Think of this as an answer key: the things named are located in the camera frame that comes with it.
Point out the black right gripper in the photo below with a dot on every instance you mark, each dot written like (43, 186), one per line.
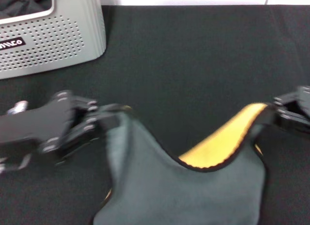
(305, 101)

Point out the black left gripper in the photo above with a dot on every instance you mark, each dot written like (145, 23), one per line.
(43, 125)

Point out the yellow and gray towel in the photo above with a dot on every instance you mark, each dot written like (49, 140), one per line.
(169, 193)

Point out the black tablecloth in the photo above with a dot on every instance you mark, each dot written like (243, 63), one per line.
(181, 65)

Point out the gray perforated storage box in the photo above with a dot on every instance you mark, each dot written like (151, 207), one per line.
(60, 36)

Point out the black cloth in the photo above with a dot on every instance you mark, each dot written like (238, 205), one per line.
(21, 2)

